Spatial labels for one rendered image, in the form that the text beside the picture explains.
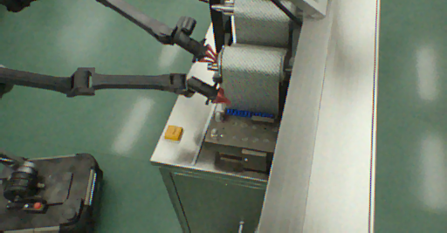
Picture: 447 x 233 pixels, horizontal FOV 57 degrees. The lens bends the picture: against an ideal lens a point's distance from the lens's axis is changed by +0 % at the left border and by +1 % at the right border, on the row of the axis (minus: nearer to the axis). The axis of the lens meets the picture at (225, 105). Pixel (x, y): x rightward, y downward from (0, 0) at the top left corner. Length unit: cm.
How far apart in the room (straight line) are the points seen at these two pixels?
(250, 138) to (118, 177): 148
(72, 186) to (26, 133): 93
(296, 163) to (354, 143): 35
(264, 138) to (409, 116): 176
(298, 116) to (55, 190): 205
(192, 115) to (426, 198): 161
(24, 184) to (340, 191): 201
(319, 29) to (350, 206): 49
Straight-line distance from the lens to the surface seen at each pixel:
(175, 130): 192
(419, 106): 337
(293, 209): 83
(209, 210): 213
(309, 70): 108
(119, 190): 293
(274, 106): 175
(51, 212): 273
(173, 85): 171
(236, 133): 173
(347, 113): 127
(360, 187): 113
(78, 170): 283
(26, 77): 172
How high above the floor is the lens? 239
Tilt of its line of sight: 48 degrees down
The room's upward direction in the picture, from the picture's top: 7 degrees counter-clockwise
